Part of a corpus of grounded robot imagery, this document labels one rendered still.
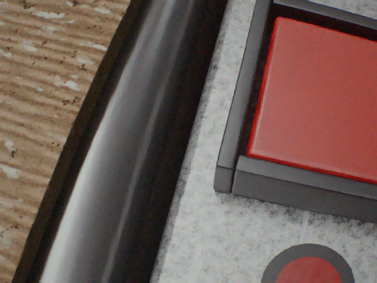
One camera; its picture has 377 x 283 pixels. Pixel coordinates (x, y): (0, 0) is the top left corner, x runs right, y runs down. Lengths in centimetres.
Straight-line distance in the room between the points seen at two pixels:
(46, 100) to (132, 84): 4
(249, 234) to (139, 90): 6
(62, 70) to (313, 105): 8
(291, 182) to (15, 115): 9
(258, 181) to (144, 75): 6
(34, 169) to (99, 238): 3
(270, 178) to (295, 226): 2
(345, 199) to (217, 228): 4
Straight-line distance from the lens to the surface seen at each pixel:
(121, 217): 26
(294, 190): 25
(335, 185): 24
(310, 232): 26
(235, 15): 30
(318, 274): 25
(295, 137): 25
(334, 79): 27
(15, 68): 26
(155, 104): 28
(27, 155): 24
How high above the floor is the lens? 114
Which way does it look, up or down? 59 degrees down
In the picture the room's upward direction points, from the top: 4 degrees clockwise
